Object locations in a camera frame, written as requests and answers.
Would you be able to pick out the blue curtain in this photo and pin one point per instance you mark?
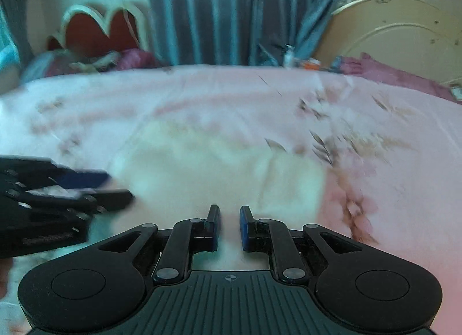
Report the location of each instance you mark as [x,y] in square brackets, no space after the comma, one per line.
[249,6]

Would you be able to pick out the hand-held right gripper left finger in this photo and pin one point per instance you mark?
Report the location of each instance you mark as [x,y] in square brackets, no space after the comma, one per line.
[214,228]

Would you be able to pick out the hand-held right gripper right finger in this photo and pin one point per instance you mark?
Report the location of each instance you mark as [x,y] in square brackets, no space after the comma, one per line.
[245,228]

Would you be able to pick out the cream round headboard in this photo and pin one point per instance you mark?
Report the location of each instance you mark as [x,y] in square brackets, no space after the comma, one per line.
[400,28]

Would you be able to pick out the purple cloth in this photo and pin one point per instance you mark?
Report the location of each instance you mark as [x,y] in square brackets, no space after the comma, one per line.
[397,71]

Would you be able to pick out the orange small box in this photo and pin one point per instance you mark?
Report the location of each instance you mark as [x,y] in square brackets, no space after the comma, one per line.
[311,64]

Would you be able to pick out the pile of dark clothes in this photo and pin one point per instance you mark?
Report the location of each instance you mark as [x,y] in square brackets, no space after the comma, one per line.
[90,62]

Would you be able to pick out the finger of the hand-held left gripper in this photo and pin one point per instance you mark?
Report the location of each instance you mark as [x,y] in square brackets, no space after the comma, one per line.
[85,178]
[112,199]

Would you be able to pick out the white plastic bottle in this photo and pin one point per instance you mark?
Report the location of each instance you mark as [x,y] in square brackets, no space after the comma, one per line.
[288,56]

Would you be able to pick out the pink floral blanket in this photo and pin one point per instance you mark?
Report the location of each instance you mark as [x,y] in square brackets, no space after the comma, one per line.
[361,122]

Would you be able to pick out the red headboard with white trim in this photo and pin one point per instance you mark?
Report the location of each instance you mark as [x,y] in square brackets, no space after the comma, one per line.
[99,34]

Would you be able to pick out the white knitted sweater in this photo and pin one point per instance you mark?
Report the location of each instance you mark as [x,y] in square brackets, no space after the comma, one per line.
[216,169]

